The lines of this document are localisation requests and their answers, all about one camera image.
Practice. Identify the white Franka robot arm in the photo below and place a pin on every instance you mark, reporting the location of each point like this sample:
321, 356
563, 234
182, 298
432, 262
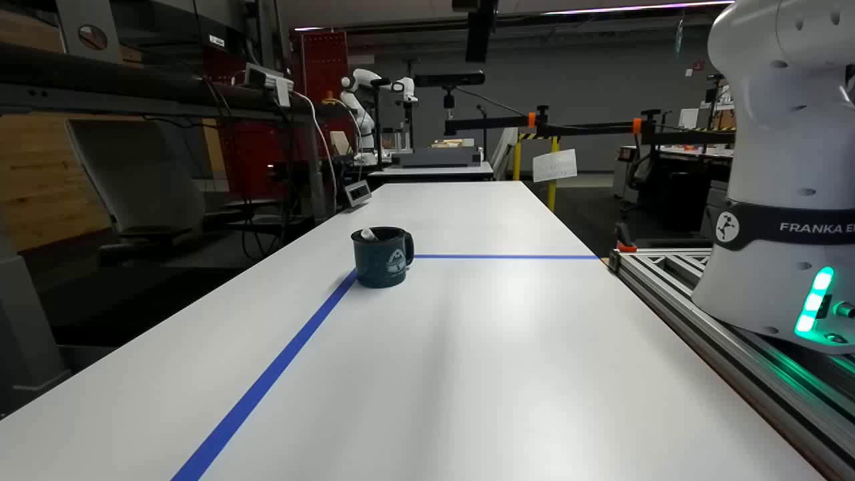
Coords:
785, 134

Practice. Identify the grey panel with round gauge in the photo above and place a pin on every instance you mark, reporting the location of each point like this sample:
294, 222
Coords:
89, 30

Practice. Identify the long blue tape strip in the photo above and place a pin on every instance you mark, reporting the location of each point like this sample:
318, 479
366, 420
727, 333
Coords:
269, 379

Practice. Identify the grey monitor box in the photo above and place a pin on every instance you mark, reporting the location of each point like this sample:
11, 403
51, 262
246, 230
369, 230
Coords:
143, 175

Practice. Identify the black bar with orange clamps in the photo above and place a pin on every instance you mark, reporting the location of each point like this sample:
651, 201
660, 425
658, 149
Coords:
588, 127

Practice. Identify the tall yellow post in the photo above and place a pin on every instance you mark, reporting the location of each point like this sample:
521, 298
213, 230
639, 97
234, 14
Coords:
553, 175

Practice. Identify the small white background robot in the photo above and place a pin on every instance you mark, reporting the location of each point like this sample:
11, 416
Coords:
364, 117

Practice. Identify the short yellow post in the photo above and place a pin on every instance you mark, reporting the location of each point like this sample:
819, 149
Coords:
516, 161

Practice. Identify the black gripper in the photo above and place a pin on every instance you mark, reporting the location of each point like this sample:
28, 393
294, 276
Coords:
475, 6

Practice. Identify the black shelf beam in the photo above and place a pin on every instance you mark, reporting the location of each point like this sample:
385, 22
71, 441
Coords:
117, 83

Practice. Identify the white box device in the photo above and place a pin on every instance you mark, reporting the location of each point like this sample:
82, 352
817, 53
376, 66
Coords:
269, 82

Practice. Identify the aluminium mounting rail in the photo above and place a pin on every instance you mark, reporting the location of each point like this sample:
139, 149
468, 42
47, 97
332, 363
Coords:
731, 348

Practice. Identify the red cabinet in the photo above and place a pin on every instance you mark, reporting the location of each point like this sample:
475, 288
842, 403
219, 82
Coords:
304, 97

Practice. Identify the wooden panel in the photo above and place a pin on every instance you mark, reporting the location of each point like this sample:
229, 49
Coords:
42, 183

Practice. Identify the short blue tape strip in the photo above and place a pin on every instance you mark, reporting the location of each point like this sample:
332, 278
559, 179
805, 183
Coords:
503, 257

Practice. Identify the white paper sign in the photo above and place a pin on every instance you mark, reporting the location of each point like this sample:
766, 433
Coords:
553, 167

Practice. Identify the dark teal mug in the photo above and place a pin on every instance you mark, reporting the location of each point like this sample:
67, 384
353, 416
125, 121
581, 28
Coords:
381, 260

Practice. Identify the black machine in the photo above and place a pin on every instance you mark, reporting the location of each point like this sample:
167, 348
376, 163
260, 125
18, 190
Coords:
668, 190

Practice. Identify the white background table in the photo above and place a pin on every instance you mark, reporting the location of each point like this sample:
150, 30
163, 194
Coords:
432, 169

